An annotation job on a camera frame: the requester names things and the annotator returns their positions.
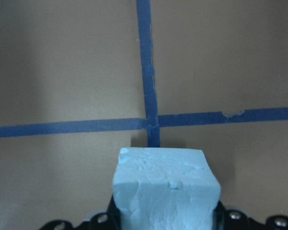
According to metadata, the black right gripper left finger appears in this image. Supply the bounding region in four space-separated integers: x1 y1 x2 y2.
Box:
107 196 122 230

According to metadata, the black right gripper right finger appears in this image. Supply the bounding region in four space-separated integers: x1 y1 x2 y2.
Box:
212 201 225 230

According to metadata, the light blue foam block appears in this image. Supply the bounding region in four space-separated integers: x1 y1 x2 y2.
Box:
112 147 221 230

